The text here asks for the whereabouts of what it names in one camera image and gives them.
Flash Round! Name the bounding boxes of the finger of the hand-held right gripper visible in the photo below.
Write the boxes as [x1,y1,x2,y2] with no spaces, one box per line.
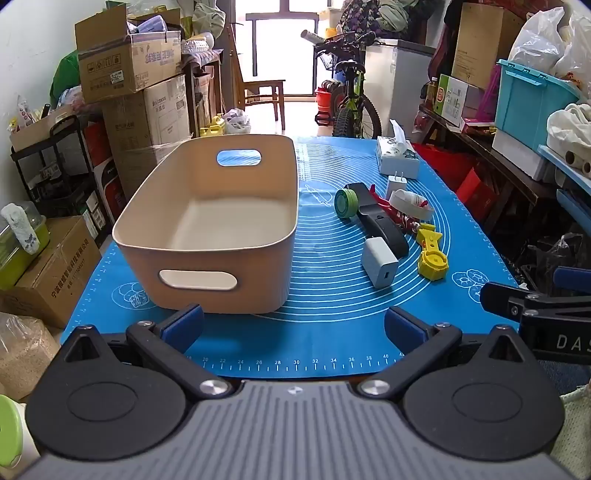
[480,281,591,322]
[553,267,591,293]

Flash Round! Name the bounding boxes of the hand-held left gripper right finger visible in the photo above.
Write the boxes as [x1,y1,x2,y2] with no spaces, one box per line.
[358,306,534,398]

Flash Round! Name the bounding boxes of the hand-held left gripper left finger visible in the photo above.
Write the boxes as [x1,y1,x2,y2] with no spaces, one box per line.
[60,303,234,401]

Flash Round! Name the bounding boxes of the beige plastic storage bin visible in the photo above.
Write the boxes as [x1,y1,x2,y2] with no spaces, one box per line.
[112,134,298,315]

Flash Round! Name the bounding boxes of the white pill bottle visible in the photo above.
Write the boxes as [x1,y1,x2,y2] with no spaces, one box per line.
[389,189,435,221]

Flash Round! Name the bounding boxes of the black plastic bag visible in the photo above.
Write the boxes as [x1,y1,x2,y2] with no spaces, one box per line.
[521,233,588,296]

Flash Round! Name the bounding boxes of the yellow plastic tool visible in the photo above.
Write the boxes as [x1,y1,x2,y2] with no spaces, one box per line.
[416,224,450,282]

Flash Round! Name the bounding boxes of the grey usb charger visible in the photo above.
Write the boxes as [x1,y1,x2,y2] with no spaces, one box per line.
[361,237,400,289]

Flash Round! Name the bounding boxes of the light blue shelf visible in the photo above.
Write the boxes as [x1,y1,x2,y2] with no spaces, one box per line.
[538,145,591,234]

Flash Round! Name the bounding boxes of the cream knit cloth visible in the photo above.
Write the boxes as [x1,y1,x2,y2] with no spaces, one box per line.
[551,378,591,480]

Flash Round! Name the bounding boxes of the blue silicone baking mat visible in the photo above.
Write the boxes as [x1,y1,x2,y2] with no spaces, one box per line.
[60,135,522,380]

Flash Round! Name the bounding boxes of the black plastic tool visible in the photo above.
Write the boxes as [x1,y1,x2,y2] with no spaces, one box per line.
[344,183,409,258]

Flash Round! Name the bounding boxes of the red paper bag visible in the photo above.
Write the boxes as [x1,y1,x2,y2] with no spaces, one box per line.
[455,167,498,223]

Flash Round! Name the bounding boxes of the red plastic tool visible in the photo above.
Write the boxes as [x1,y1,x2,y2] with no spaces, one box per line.
[369,185,423,234]

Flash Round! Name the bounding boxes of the white storage box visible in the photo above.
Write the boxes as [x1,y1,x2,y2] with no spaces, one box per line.
[492,128,551,181]

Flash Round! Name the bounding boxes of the dark wooden bench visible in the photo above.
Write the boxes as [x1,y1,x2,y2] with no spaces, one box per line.
[418,104,571,241]

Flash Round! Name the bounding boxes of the taped brown cardboard box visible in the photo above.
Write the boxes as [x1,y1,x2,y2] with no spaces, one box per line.
[0,216,102,329]

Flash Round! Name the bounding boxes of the green tape roll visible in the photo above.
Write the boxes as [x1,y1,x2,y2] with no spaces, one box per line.
[335,188,358,217]

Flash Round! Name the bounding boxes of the white plug charger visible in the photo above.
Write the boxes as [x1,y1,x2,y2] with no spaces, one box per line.
[385,172,408,200]

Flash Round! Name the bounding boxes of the white crumpled cloth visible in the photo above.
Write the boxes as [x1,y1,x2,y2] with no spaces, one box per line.
[547,104,591,161]

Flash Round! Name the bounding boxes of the clear bag of grain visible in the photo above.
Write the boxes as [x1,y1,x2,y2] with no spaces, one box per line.
[0,313,61,402]

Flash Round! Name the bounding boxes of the floral tissue box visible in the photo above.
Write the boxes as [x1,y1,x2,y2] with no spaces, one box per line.
[375,119,420,180]

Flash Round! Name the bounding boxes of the green plastic container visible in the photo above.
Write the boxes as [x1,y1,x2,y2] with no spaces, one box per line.
[0,203,51,291]

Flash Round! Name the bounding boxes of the teal plastic storage box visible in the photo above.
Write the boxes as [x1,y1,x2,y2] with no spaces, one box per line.
[495,59,581,152]

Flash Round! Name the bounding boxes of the black metal rack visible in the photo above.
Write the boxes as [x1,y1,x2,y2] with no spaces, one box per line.
[10,115,116,220]

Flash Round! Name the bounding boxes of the yellow plastic jug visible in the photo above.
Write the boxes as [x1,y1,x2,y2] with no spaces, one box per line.
[199,115,227,137]

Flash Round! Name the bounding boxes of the green lidded white cup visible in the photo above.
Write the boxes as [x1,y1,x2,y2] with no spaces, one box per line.
[0,394,41,480]

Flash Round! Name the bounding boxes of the green white carton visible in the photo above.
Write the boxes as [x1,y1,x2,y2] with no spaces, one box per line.
[436,74,485,127]

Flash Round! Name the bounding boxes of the magenta plastic item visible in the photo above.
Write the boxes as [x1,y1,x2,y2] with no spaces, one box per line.
[475,65,502,121]

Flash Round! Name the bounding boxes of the small white plastic bag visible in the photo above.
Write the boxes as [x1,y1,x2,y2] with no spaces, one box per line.
[223,108,252,136]

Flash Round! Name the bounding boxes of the large white plastic bag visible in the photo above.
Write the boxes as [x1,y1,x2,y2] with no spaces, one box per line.
[508,7,591,88]

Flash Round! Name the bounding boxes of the wooden side table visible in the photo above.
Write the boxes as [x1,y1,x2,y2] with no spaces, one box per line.
[181,48,225,136]

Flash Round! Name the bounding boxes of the red plastic bucket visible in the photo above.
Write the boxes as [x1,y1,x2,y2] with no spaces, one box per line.
[315,88,335,125]

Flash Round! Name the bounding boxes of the green black bicycle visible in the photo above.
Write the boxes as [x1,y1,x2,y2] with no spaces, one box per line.
[300,30,384,139]

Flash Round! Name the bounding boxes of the wooden chair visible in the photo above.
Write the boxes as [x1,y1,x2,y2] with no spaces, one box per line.
[228,28,287,132]

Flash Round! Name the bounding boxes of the tall brown cardboard box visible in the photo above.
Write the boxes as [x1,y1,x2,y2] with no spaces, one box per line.
[451,2,527,90]

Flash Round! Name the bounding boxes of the open brown cardboard box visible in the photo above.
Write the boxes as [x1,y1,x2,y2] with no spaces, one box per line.
[75,4,183,104]

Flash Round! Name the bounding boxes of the green cloth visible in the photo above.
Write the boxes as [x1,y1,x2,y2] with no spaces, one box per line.
[50,48,85,110]

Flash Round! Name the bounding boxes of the purple floral clothes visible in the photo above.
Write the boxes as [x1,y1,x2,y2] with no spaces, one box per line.
[339,0,395,41]

